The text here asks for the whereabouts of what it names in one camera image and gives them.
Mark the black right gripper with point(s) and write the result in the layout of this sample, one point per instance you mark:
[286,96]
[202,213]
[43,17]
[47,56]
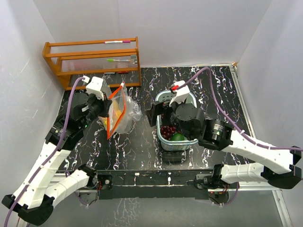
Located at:
[157,109]

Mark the blue zip top bag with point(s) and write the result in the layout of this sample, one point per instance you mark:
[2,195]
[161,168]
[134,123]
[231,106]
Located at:
[114,114]

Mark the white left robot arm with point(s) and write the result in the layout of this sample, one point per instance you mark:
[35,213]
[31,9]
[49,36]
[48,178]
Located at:
[35,200]

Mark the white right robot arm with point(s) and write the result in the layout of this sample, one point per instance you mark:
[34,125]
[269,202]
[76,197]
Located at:
[276,167]

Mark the green white marker pen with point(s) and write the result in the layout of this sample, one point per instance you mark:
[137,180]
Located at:
[118,60]

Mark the pink white marker pen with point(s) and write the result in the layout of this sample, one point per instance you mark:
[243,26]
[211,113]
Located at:
[117,42]

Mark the wooden shelf rack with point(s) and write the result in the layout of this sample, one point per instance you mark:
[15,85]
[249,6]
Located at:
[68,59]

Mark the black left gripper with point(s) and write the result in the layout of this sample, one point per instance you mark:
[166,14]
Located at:
[104,103]

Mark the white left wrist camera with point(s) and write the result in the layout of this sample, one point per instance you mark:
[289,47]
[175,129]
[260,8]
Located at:
[94,86]

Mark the purple grapes bunch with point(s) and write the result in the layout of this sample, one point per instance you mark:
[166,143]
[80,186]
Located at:
[167,131]

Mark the white plastic basket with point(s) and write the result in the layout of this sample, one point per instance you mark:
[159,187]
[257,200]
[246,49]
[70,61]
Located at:
[167,144]

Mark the orange zip plastic bag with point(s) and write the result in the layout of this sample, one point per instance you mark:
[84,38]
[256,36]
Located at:
[131,112]

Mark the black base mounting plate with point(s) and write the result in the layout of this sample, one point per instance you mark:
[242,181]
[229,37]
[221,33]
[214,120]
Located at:
[116,184]

